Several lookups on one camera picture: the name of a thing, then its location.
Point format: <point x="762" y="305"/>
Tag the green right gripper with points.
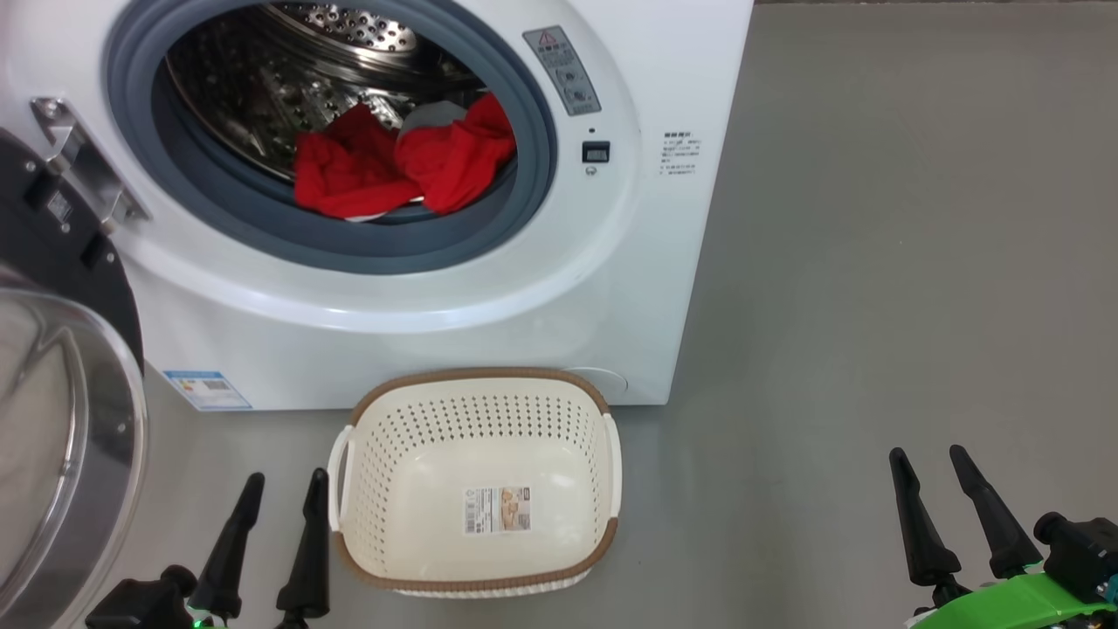
<point x="1013" y="607"/>

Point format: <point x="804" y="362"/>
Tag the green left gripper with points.
<point x="210" y="624"/>

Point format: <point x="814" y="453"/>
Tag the round black glass washer door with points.
<point x="61" y="454"/>

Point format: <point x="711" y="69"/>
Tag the red and white garment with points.
<point x="349" y="175"/>

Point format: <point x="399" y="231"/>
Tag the cream perforated laundry basket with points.
<point x="472" y="454"/>

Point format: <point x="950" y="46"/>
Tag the printed product label sticker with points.
<point x="496" y="510"/>

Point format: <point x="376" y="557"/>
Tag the white Hisense washing machine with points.
<point x="524" y="332"/>

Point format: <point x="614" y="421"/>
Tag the metal door hinge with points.
<point x="83" y="162"/>

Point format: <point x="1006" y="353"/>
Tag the stainless steel washing machine drum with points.
<point x="262" y="87"/>

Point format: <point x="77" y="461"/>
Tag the black door lock slot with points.
<point x="596" y="152"/>

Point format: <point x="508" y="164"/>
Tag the blue energy label sticker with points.
<point x="207" y="390"/>

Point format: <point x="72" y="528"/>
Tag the round white filter cover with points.
<point x="607" y="380"/>

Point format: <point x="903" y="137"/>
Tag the grey warning sticker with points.
<point x="563" y="74"/>

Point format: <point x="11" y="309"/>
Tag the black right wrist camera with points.
<point x="1083" y="555"/>

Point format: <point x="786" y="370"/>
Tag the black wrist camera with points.
<point x="140" y="603"/>
<point x="1083" y="555"/>

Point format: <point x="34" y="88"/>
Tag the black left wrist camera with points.
<point x="140" y="603"/>

